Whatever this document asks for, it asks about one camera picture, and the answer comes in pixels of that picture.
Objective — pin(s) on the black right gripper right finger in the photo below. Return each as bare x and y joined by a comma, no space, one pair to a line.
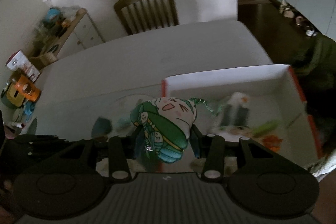
215,149

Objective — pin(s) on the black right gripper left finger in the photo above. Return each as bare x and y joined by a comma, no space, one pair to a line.
123,153

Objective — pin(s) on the brown braided flower basket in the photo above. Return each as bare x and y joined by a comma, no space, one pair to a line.
272,142

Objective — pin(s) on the white green tissue pack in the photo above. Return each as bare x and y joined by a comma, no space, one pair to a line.
235,110

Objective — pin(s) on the green wrapped ribbon stick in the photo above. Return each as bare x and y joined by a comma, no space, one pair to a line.
214,111

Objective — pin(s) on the lime green paper roll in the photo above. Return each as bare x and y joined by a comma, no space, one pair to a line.
265,128

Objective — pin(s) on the red and white cardboard box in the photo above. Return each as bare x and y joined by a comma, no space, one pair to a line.
274,95

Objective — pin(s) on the orange toy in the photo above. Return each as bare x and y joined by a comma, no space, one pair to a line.
18,90

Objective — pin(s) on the red white carton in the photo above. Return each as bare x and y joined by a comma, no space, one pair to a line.
19,62

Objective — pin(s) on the small white side cabinet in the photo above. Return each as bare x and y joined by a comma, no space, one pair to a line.
80,35

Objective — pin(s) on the dark green fabric chair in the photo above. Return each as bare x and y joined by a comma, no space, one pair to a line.
314,65

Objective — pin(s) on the dark wooden chair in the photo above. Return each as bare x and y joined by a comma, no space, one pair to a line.
138,16

